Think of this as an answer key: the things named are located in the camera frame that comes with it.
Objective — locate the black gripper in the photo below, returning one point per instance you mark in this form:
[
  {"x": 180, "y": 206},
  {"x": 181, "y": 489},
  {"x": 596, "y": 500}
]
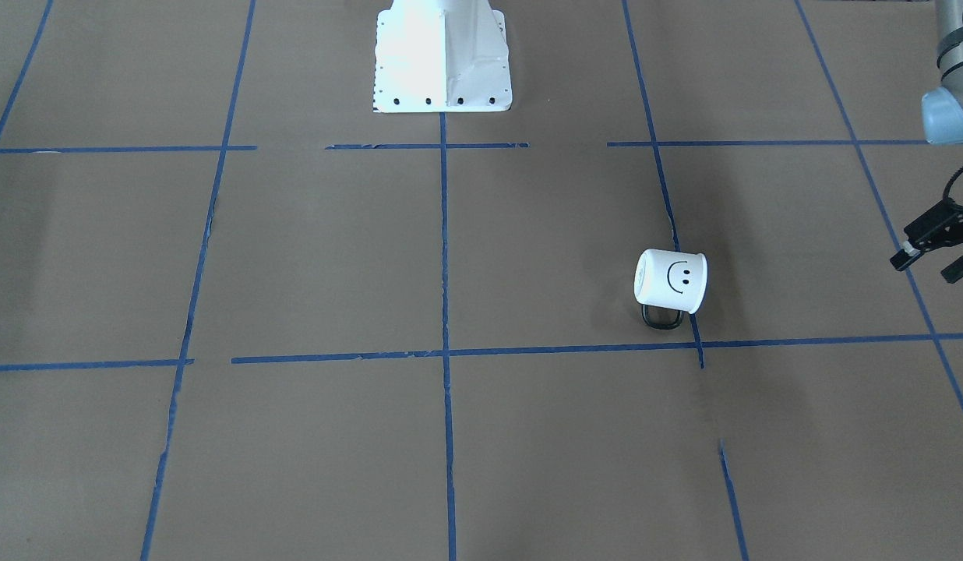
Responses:
[{"x": 938, "y": 231}]

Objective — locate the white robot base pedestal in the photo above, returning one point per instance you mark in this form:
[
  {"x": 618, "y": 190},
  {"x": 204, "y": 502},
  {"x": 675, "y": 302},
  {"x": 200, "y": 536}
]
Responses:
[{"x": 441, "y": 57}]

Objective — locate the white smiley mug black handle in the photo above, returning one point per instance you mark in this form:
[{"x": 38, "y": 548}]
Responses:
[{"x": 670, "y": 280}]

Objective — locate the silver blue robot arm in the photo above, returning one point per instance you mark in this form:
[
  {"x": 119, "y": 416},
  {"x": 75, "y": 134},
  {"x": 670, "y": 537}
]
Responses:
[{"x": 942, "y": 108}]

